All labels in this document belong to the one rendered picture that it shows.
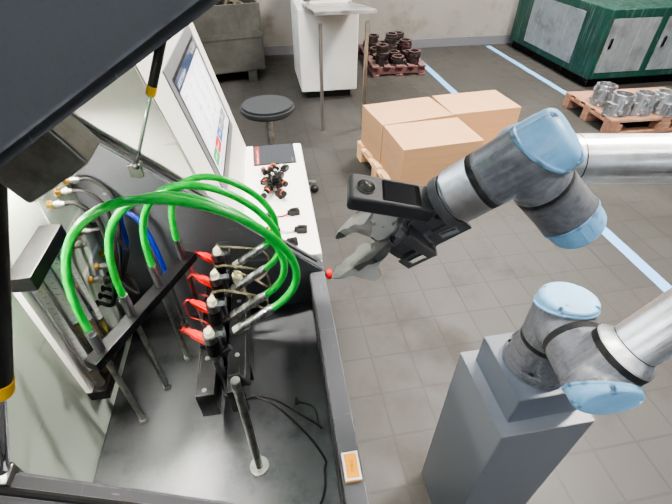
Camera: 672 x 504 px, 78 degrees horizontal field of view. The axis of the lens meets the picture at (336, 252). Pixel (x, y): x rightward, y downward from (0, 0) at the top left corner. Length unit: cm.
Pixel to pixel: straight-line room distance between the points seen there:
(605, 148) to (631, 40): 546
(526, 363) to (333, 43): 419
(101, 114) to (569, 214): 86
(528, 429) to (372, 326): 127
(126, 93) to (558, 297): 96
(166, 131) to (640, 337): 97
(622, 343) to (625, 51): 546
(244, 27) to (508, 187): 506
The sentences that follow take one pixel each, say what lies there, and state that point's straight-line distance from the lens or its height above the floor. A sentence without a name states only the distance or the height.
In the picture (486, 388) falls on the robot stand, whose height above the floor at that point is 80.
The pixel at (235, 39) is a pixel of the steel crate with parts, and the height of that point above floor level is 49.
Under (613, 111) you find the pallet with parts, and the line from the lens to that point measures 488.
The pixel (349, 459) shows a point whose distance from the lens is 85.
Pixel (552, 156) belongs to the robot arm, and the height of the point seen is 153.
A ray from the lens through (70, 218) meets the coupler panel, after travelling 103.
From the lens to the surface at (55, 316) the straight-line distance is 89.
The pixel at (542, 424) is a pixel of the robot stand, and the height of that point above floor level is 80.
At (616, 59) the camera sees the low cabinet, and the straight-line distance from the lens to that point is 615.
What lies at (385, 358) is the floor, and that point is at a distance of 214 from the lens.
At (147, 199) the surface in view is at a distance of 64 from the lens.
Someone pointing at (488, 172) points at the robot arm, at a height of 150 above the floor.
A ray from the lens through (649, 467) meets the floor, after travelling 226.
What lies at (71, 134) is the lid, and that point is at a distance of 23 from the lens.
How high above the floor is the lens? 175
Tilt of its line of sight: 41 degrees down
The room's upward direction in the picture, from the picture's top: straight up
